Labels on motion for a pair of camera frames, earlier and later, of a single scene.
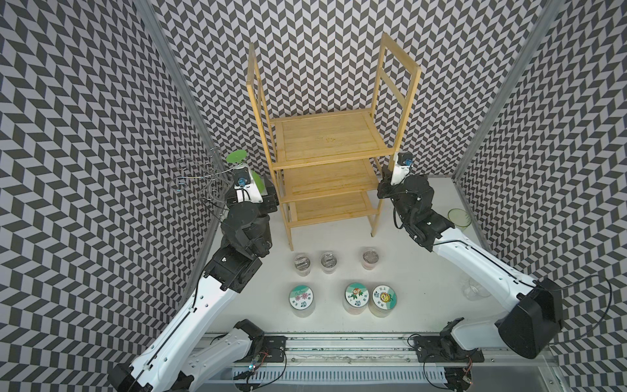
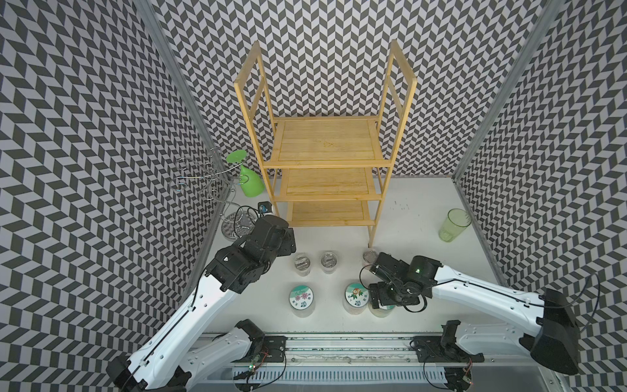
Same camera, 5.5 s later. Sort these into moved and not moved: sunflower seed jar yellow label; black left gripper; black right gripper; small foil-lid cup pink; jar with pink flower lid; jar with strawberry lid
Moved: black right gripper; black left gripper
Not moved: jar with strawberry lid; small foil-lid cup pink; sunflower seed jar yellow label; jar with pink flower lid
